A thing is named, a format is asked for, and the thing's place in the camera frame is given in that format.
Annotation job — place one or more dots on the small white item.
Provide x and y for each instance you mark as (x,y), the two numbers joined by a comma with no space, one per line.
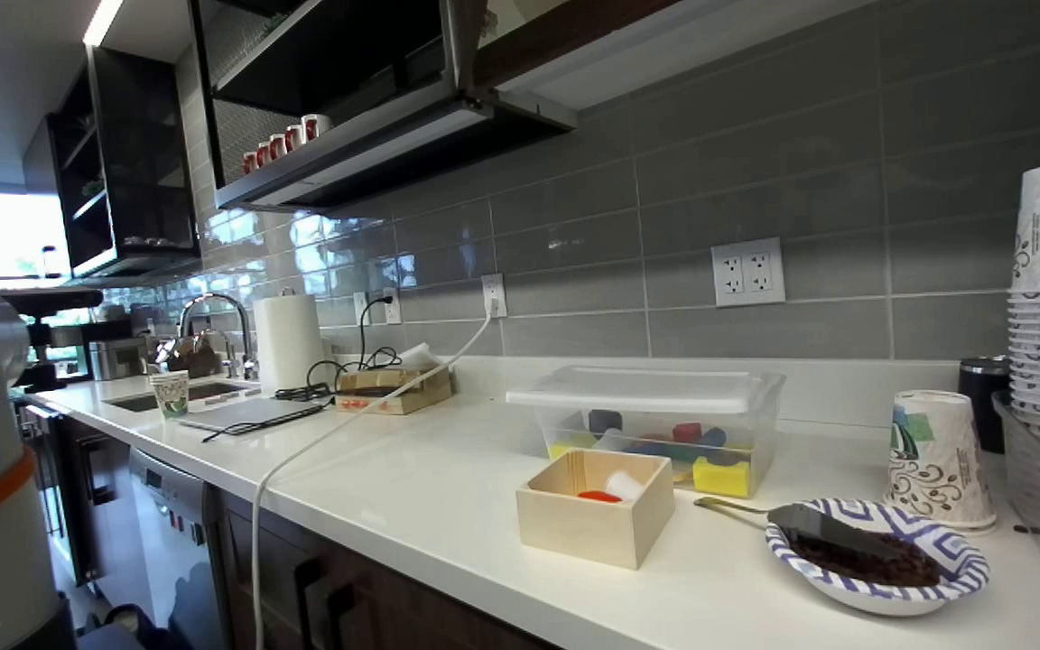
(627,487)

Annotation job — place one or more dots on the double white wall outlet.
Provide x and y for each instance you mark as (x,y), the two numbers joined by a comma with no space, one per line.
(750,273)

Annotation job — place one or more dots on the black coffee machine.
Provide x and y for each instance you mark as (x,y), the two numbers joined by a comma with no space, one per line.
(54,337)

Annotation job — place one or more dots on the ceiling light strip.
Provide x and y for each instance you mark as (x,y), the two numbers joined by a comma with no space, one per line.
(101,21)

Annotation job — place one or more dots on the black glossy shelf cabinet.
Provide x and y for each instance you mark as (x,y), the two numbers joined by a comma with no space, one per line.
(142,168)

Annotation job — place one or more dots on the black open wall cabinet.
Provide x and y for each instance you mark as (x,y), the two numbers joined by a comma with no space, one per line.
(340,48)

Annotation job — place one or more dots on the blue block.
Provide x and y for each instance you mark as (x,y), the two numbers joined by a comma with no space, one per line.
(606,424)

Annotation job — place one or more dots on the blue patterned paper plate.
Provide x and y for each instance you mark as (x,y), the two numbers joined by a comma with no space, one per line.
(903,597)

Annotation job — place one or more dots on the single white wall outlet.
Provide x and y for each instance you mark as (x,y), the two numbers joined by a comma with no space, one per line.
(493,295)

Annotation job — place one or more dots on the dark brown food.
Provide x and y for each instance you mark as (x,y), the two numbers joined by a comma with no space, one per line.
(874,560)

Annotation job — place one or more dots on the dark wooden base cabinet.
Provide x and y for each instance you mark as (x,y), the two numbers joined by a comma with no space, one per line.
(423,615)

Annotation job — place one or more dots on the white paper towel roll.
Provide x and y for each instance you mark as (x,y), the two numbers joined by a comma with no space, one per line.
(287,341)

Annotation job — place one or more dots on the grey flat tray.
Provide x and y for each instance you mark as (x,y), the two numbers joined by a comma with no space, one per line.
(252,413)

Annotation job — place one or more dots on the open wooden box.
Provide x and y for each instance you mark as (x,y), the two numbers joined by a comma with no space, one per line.
(593,530)

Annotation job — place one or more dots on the clear plastic storage box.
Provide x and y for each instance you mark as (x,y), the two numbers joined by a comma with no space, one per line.
(653,454)

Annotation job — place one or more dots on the small patterned paper cup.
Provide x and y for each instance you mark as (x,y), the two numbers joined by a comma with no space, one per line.
(172,395)

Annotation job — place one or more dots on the kitchen sink basin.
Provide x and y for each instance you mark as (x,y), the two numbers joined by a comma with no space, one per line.
(199,393)

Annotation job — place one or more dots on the black canister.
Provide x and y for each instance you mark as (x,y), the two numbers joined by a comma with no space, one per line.
(983,402)

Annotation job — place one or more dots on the grey wall cabinet body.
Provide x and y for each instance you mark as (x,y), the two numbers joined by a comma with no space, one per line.
(688,48)

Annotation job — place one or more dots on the wooden cabinet door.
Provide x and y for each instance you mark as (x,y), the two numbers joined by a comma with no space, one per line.
(568,38)

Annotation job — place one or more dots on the white mug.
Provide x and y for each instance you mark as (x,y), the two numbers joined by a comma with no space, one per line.
(317,129)

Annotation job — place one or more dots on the yellow block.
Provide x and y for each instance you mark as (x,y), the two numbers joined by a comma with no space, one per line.
(723,479)

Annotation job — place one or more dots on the large patterned paper cup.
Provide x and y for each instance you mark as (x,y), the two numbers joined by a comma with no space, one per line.
(939,464)

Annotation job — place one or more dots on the shallow wooden tray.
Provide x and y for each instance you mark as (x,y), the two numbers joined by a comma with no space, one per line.
(400,393)

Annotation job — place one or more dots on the red block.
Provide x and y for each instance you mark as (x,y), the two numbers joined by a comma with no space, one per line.
(688,432)

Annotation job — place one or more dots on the small red item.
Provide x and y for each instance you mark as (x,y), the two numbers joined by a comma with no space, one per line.
(599,497)

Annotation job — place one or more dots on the stainless steel dishwasher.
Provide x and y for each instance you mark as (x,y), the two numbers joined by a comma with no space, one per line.
(172,544)

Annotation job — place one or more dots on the translucent white box lid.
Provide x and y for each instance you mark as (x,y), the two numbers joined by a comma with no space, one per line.
(639,387)

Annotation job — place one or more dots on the chrome kitchen faucet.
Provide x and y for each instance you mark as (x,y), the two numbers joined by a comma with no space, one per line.
(241,314)

